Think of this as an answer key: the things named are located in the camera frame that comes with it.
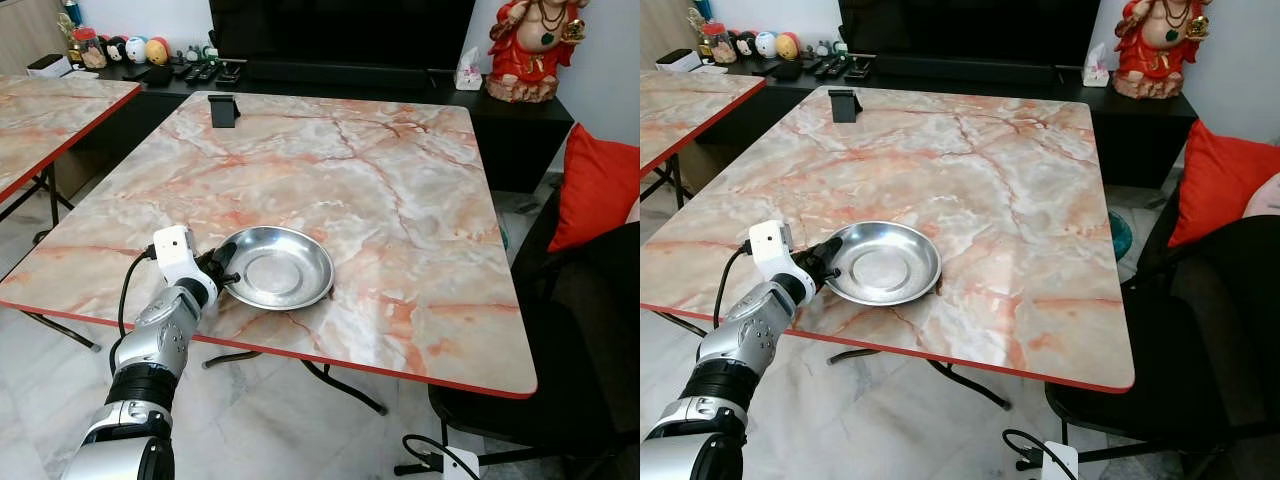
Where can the red cushion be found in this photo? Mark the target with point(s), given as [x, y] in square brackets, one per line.
[590, 190]
[1215, 185]

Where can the red laughing buddha statue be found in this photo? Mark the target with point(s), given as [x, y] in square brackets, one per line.
[1160, 45]
[530, 50]

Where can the black chair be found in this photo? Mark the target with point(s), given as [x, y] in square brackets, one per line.
[580, 350]
[1180, 350]

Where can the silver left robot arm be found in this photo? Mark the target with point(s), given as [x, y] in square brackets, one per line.
[150, 350]
[740, 350]

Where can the round stainless steel plate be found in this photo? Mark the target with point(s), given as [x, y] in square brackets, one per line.
[285, 270]
[890, 265]

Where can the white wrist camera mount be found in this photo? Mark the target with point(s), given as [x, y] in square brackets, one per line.
[174, 250]
[460, 466]
[1060, 462]
[770, 245]

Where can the marble folding table red edge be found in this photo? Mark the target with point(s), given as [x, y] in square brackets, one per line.
[400, 200]
[690, 105]
[50, 120]
[1000, 195]

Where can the black phone stand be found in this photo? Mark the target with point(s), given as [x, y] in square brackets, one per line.
[845, 105]
[223, 110]

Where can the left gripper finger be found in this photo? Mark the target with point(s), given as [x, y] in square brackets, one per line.
[834, 274]
[232, 251]
[836, 247]
[231, 279]

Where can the black and white round figure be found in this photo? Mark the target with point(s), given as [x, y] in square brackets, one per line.
[744, 45]
[116, 50]

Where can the red-lidded glass jar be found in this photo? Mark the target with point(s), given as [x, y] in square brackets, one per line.
[720, 45]
[92, 50]

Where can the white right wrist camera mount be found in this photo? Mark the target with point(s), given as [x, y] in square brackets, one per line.
[460, 466]
[1060, 462]

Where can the small white box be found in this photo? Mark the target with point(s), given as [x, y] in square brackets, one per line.
[48, 67]
[677, 61]

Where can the gold ornament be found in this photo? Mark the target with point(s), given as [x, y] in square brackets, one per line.
[68, 35]
[697, 28]

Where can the teal round object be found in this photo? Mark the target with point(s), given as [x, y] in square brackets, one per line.
[1120, 237]

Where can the white floral tissue box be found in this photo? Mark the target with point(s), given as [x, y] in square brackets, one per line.
[469, 72]
[1096, 68]

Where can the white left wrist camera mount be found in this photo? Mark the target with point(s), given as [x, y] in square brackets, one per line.
[770, 245]
[174, 250]

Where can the yellow orange round figure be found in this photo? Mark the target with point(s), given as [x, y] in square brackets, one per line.
[158, 51]
[787, 46]

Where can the black flat television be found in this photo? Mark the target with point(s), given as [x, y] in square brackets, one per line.
[340, 30]
[970, 28]

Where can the pale pink pillow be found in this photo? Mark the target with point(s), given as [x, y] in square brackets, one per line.
[634, 211]
[1265, 195]

